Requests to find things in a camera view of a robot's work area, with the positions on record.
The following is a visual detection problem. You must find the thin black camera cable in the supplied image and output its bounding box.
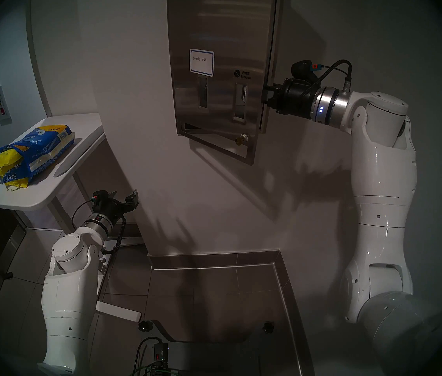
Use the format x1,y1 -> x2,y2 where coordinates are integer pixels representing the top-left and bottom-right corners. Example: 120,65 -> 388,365
71,198 -> 97,231
317,59 -> 353,93

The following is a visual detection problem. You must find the white handwritten label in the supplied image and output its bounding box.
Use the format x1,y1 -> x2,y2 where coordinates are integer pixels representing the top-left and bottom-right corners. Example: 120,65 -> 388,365
189,49 -> 215,77

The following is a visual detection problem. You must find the blue pad package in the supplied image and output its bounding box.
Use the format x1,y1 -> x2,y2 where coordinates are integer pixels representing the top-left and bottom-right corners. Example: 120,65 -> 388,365
0,124 -> 76,188

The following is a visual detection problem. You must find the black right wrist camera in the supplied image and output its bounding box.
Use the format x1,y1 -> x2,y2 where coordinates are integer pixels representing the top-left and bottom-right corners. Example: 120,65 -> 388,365
291,60 -> 322,83

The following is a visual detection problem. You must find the stainless steel dispenser door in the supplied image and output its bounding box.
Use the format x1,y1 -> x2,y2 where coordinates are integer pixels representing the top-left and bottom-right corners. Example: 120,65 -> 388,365
166,0 -> 278,166

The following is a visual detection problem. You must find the green cable bundle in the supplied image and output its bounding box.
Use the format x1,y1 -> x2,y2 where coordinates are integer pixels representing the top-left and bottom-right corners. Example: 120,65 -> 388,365
130,362 -> 184,376

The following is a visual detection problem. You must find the thick black coiled cable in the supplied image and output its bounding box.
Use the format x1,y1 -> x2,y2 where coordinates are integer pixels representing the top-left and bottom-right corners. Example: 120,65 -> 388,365
101,217 -> 127,255

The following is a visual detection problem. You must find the white overbed table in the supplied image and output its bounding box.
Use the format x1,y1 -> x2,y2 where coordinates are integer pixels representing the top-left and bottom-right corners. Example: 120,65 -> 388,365
0,113 -> 145,323

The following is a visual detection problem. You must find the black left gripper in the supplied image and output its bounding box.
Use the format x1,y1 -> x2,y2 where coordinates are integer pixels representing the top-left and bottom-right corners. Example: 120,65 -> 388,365
102,189 -> 140,223

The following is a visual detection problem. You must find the black base cable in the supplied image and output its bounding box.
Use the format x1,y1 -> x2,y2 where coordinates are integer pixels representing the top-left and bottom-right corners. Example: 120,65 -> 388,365
133,337 -> 163,376

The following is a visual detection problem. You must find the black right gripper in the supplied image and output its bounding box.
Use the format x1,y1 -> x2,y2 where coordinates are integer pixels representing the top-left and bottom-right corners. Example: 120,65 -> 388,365
263,77 -> 322,120

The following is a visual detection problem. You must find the thin black left camera cable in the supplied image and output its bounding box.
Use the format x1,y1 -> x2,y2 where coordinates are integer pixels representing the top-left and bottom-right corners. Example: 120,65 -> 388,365
71,198 -> 97,231

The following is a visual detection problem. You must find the black power box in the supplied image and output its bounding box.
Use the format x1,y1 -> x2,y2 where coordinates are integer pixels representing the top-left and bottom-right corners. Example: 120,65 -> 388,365
153,342 -> 169,365

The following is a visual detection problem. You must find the wall fire extinguisher cabinet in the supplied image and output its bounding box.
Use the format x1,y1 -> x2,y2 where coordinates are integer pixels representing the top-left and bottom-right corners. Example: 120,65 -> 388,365
0,85 -> 13,125

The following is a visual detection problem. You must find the grey robot base platform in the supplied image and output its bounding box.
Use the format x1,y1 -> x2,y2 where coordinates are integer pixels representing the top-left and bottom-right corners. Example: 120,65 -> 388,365
139,320 -> 302,376

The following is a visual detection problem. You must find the thin black right camera cable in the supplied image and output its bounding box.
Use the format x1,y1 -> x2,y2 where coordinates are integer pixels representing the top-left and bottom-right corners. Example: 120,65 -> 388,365
317,59 -> 353,93

